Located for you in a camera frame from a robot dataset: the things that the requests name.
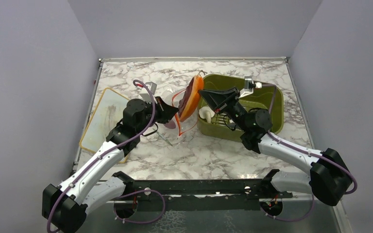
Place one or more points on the black base frame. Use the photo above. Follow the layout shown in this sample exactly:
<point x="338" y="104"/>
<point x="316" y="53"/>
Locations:
<point x="196" y="195"/>

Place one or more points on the purple toy sweet potato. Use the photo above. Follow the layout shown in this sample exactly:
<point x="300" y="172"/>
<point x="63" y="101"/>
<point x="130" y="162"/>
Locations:
<point x="171" y="125"/>

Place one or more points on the white toy mushroom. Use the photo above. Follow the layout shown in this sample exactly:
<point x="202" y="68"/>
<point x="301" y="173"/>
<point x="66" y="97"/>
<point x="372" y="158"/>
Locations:
<point x="206" y="113"/>

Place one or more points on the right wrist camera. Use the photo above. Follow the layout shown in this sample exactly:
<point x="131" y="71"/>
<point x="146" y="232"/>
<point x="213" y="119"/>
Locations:
<point x="249" y="86"/>

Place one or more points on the white cutting board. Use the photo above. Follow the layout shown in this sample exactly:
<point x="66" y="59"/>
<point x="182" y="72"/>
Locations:
<point x="106" y="114"/>

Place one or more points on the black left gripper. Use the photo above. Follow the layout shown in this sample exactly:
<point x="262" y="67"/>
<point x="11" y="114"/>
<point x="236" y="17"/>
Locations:
<point x="166" y="111"/>

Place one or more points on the clear zip top bag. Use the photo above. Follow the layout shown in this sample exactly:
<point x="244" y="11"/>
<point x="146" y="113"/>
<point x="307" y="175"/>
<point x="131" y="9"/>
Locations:
<point x="185" y="120"/>

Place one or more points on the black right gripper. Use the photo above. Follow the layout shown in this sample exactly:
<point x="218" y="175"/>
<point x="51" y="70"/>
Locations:
<point x="223" y="99"/>

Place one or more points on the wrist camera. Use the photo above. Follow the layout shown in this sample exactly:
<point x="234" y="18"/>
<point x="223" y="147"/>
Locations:
<point x="145" y="94"/>
<point x="249" y="86"/>

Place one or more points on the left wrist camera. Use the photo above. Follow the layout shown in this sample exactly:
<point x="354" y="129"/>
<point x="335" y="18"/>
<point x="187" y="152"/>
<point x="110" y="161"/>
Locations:
<point x="145" y="94"/>

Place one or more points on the olive green plastic bin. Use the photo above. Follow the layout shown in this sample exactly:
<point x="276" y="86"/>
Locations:
<point x="265" y="98"/>

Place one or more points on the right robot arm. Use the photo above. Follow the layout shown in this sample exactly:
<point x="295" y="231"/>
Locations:
<point x="324" y="173"/>

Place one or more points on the orange toy pumpkin slice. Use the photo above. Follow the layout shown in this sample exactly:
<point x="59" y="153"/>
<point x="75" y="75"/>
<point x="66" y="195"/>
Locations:
<point x="191" y="98"/>

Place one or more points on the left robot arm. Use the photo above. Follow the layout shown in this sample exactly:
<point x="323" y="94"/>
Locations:
<point x="67" y="205"/>

